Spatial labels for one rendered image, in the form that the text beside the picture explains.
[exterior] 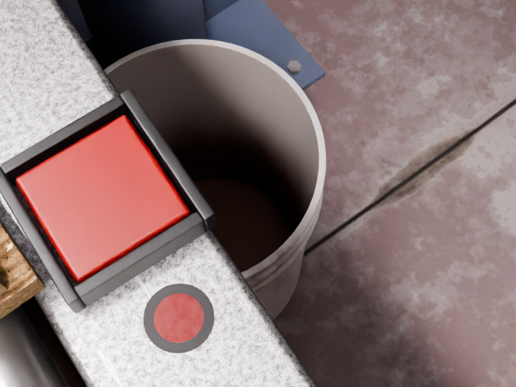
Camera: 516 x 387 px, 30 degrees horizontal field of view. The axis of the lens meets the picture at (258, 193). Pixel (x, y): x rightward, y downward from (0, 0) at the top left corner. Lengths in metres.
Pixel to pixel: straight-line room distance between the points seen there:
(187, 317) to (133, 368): 0.03
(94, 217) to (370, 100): 1.09
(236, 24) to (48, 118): 1.08
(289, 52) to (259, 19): 0.08
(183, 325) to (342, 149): 1.04
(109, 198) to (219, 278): 0.06
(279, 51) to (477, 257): 0.44
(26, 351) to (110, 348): 0.04
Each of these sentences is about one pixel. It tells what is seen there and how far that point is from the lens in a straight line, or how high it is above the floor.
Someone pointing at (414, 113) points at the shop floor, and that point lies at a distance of 1.49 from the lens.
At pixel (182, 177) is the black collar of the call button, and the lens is 0.44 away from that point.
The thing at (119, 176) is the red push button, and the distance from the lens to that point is 0.45.
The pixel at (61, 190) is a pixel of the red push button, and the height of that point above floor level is 0.93.
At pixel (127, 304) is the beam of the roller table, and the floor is 0.91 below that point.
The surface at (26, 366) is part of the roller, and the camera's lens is 0.44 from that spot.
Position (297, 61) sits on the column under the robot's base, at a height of 0.02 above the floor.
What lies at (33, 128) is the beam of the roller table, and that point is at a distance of 0.48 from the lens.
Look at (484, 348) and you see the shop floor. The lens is 1.39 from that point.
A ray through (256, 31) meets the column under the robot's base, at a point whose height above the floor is 0.01.
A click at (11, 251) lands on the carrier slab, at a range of 0.44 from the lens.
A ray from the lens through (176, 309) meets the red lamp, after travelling 0.44.
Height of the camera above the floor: 1.33
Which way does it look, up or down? 69 degrees down
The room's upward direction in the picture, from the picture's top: 6 degrees counter-clockwise
